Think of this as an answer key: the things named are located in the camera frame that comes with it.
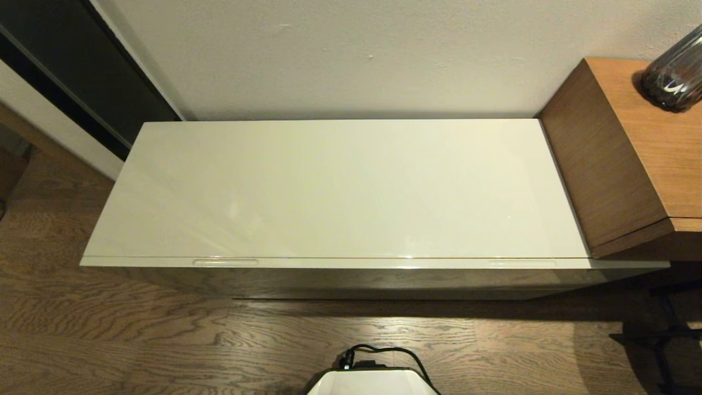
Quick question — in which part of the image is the glossy white drawer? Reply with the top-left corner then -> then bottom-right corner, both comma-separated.
80,256 -> 671,301

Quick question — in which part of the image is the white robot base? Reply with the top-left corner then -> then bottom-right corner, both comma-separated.
306,368 -> 440,395

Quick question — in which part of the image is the glossy white cabinet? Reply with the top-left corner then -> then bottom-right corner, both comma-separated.
80,119 -> 671,301

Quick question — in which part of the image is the brown wooden side cabinet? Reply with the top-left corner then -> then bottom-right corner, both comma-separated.
539,57 -> 702,262

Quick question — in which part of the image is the black door panel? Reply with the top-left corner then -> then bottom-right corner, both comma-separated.
0,0 -> 183,161

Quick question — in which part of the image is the dark ribbed glass vase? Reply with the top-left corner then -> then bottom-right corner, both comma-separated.
640,25 -> 702,114

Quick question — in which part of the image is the black base cable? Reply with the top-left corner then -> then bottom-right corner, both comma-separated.
337,344 -> 434,386

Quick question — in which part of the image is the white door frame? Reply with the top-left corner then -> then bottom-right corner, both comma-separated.
0,59 -> 126,180

